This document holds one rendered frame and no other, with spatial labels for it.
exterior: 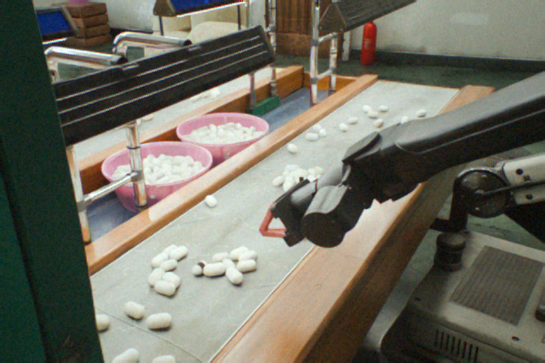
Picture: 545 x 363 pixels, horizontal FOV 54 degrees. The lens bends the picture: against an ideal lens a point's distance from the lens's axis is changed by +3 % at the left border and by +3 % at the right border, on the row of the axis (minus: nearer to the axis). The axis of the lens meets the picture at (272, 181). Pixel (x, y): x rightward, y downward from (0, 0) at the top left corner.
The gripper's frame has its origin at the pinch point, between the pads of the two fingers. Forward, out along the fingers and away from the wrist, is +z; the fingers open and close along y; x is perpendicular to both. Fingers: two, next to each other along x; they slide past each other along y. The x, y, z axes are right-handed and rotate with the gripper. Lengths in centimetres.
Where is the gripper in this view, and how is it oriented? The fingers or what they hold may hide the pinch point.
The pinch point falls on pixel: (264, 230)
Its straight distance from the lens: 83.7
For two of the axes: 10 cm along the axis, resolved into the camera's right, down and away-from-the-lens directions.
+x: 5.6, 8.3, 0.4
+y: -5.2, 3.8, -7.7
